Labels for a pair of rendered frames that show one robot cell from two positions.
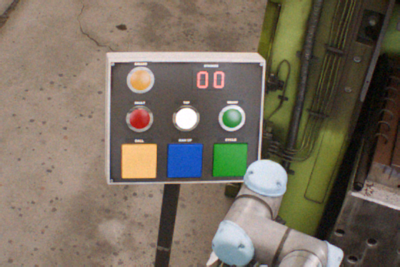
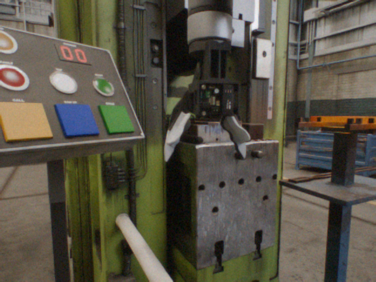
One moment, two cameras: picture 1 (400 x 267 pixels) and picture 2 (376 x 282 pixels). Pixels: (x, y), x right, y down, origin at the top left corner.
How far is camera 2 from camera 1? 152 cm
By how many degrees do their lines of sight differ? 51
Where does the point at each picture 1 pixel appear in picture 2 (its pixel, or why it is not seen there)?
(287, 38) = not seen: hidden behind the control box
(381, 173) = (204, 133)
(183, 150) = (73, 108)
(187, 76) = (51, 49)
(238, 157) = (123, 115)
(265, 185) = not seen: outside the picture
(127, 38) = not seen: outside the picture
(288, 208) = (143, 230)
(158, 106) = (30, 69)
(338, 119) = (155, 134)
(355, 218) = (207, 167)
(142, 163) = (30, 120)
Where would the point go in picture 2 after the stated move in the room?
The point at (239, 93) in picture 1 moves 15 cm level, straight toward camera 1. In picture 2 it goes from (101, 69) to (123, 59)
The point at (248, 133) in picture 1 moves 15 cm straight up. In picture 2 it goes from (121, 99) to (118, 39)
